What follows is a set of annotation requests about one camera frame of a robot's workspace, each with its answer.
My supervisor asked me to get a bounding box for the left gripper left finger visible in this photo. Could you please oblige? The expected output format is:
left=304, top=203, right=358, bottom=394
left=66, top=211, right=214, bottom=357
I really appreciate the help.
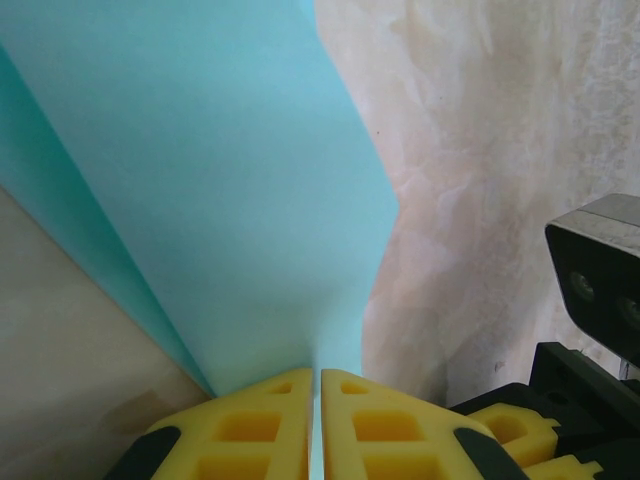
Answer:
left=115, top=367, right=315, bottom=480

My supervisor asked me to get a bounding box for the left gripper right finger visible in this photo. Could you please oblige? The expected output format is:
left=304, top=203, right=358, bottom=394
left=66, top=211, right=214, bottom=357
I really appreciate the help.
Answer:
left=320, top=368, right=524, bottom=480

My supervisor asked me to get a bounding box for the light blue cloth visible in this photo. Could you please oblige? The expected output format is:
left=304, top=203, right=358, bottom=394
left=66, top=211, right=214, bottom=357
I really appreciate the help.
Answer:
left=0, top=0, right=400, bottom=480

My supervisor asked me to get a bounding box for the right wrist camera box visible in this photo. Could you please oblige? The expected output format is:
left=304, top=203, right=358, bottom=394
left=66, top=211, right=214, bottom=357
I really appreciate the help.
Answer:
left=543, top=193, right=640, bottom=359

